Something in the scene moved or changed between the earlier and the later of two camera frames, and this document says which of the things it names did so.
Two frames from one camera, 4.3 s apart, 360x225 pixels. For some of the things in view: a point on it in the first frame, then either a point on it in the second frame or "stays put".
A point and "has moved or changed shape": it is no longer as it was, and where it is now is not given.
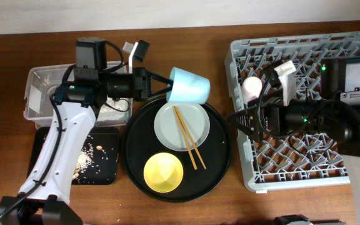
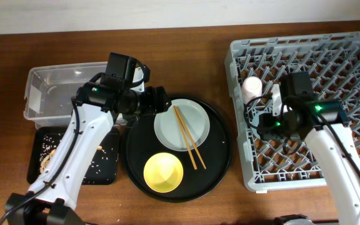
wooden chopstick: x=192 y=160 stays put
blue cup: x=188 y=87 has moved or changed shape
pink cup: x=251 y=87 stays put
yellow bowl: x=163 y=172 stays put
